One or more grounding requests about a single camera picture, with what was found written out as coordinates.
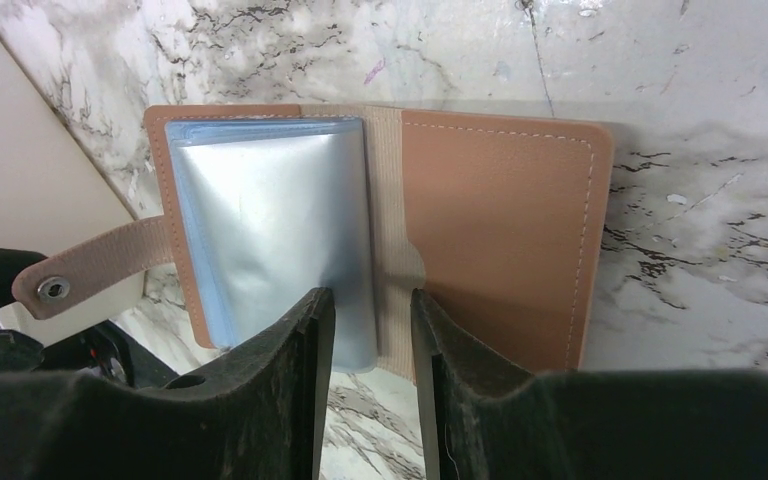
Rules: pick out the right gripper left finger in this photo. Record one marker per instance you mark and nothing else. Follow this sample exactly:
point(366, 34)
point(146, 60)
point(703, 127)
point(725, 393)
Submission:
point(256, 412)

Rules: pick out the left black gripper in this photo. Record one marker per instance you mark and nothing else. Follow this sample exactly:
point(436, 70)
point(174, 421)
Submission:
point(80, 342)

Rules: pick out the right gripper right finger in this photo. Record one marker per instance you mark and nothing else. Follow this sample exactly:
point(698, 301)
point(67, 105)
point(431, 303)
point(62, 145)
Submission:
point(483, 417)

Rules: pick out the brown leather card holder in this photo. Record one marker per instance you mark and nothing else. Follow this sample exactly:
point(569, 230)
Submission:
point(498, 218)

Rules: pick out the white plastic tray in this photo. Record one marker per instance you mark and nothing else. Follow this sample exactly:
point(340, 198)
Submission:
point(51, 196)

